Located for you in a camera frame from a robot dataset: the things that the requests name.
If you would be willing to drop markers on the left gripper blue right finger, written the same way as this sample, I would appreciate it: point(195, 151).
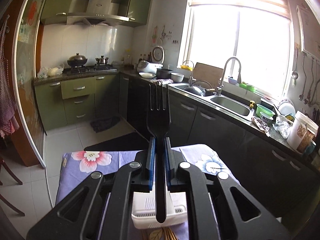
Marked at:
point(167, 157)

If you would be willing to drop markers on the steel pot on stove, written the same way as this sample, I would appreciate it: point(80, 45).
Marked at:
point(101, 61)

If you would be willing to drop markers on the steel range hood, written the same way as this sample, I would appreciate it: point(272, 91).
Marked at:
point(98, 12)

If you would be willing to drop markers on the brown wooden chopstick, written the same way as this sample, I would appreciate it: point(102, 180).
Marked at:
point(168, 234)

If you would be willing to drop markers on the green plastic bowl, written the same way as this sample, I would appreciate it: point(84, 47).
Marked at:
point(262, 109)

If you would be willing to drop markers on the black wok with lid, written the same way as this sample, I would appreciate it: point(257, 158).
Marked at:
point(77, 60)

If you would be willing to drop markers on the wooden cutting board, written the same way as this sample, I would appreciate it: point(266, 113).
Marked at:
point(207, 72)

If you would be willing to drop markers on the stainless steel sink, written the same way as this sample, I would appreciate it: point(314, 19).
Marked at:
point(232, 105)

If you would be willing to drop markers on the purple checked apron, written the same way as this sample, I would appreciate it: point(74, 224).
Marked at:
point(9, 124)

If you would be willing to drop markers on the white ceramic bowl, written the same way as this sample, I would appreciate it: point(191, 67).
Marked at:
point(177, 77)

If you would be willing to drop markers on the black cooking pot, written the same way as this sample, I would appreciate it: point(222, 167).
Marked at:
point(163, 73)

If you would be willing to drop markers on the black plastic fork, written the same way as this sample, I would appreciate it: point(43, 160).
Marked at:
point(158, 124)

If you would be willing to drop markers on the purple floral tablecloth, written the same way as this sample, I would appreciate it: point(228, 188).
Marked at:
point(77, 166)

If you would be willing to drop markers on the white rice cooker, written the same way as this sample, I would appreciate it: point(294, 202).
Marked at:
point(154, 63)

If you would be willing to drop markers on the green drawer cabinet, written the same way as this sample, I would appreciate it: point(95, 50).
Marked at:
point(78, 99)

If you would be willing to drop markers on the sliding glass door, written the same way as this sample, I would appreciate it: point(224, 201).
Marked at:
point(23, 74)

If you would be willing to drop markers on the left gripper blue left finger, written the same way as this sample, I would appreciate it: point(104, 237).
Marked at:
point(150, 163)

